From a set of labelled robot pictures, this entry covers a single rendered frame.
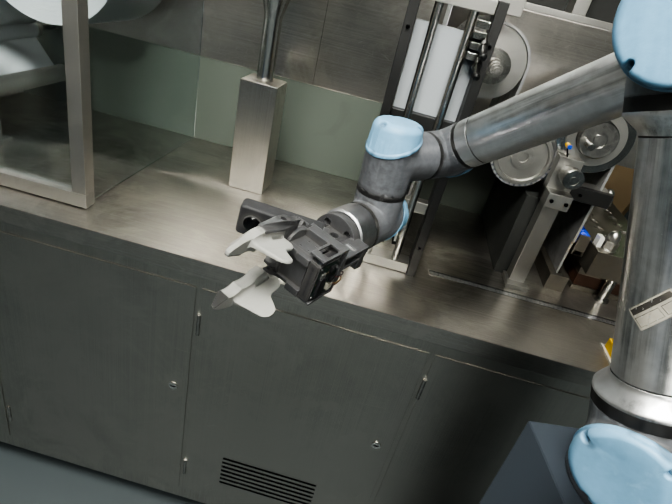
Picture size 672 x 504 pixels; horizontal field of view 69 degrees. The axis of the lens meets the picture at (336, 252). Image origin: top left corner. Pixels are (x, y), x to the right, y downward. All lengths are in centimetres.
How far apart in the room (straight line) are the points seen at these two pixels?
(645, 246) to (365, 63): 102
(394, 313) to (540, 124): 43
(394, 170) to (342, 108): 75
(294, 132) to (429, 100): 60
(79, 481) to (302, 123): 123
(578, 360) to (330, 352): 48
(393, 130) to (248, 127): 59
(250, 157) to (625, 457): 98
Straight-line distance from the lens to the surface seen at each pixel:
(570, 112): 69
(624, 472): 58
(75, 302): 123
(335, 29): 140
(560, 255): 126
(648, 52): 49
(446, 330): 95
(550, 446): 84
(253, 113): 121
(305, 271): 60
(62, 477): 177
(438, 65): 96
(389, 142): 69
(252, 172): 125
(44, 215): 111
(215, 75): 152
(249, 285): 60
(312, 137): 147
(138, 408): 136
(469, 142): 76
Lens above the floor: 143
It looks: 29 degrees down
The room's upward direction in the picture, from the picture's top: 14 degrees clockwise
